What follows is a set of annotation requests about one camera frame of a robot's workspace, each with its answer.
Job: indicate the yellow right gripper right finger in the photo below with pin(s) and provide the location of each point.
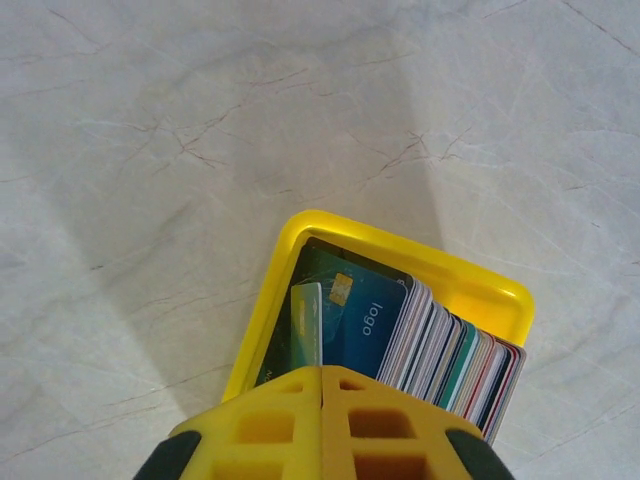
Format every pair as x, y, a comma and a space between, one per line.
385, 450

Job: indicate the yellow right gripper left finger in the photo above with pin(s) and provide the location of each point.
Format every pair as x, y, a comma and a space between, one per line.
260, 450

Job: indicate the stack of credit cards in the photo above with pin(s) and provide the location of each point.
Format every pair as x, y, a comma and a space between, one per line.
450, 360

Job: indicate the pale green credit card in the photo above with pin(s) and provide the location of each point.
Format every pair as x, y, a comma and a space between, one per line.
306, 325

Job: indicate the yellow plastic card tray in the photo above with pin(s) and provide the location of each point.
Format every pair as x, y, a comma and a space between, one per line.
450, 270

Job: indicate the blue logo credit card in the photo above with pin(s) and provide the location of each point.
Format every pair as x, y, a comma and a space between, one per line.
370, 325

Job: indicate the dark green credit card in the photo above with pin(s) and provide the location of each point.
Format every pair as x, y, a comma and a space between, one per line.
315, 260

